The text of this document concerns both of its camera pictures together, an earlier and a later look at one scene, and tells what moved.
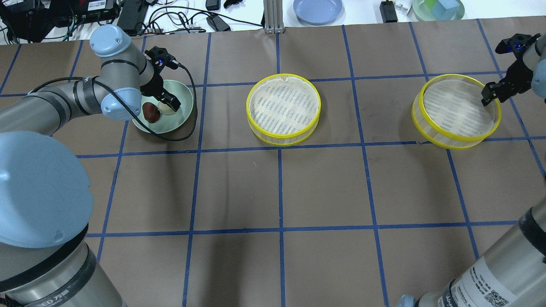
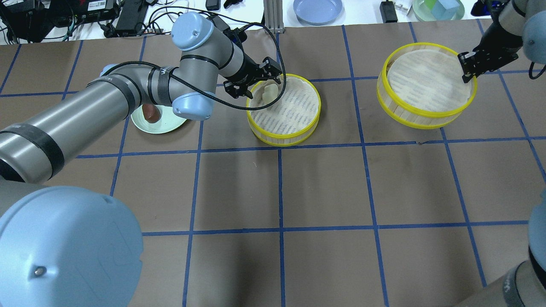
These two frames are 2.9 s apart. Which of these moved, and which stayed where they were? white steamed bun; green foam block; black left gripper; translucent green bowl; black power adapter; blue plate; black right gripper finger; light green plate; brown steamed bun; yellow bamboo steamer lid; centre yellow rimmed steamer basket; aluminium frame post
Moved: black left gripper; yellow bamboo steamer lid; white steamed bun; black right gripper finger
Stayed: centre yellow rimmed steamer basket; brown steamed bun; aluminium frame post; blue plate; black power adapter; green foam block; translucent green bowl; light green plate
